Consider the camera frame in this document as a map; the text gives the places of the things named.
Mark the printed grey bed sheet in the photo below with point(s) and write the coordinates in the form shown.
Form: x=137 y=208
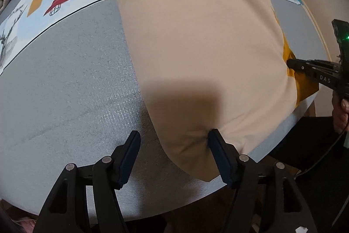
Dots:
x=68 y=85

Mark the pink cloth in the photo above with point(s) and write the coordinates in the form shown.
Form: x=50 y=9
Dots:
x=24 y=224

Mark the beige and yellow hooded jacket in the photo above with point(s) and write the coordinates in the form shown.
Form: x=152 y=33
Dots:
x=190 y=44

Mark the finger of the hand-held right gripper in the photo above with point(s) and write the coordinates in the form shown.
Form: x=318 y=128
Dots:
x=300 y=65

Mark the person's dark clothing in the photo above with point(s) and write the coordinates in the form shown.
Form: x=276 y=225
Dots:
x=308 y=137

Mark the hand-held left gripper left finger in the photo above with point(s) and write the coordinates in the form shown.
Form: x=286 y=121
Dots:
x=129 y=156

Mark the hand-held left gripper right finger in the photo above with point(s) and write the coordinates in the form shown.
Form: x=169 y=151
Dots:
x=219 y=156

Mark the person's right hand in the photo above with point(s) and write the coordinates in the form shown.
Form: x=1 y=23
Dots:
x=340 y=115

